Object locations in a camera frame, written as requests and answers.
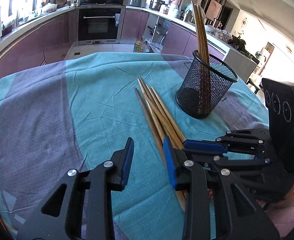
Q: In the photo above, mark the bamboo chopstick red patterned end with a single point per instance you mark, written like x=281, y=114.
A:
x=196, y=18

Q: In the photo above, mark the purple kitchen cabinets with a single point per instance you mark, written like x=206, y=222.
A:
x=175, y=36
x=41, y=42

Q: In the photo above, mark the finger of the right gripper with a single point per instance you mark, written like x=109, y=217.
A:
x=206, y=146
x=203, y=158

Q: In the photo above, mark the metal cooking pot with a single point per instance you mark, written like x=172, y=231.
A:
x=156, y=4

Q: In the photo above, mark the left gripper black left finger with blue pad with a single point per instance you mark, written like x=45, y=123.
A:
x=59, y=214

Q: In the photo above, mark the black camera box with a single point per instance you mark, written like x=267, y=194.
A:
x=279, y=99

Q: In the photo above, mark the black built-in oven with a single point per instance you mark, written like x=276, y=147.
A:
x=98, y=23

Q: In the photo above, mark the teal and purple tablecloth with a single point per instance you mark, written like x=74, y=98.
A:
x=76, y=113

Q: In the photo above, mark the oil bottles on floor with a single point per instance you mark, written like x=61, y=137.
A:
x=141, y=46

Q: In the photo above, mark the black mesh utensil cup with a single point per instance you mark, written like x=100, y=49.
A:
x=189, y=98

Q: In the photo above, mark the bamboo chopstick on cloth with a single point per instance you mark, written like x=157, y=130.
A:
x=162, y=120
x=158, y=143
x=169, y=116
x=159, y=118

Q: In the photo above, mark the purple kitchen cabinets right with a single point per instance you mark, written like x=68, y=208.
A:
x=175, y=36

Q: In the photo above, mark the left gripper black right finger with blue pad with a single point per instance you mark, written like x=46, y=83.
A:
x=217, y=206

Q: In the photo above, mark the purple kitchen cabinets left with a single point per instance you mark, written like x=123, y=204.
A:
x=41, y=42

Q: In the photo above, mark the green plant on counter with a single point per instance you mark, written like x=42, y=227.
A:
x=240, y=45

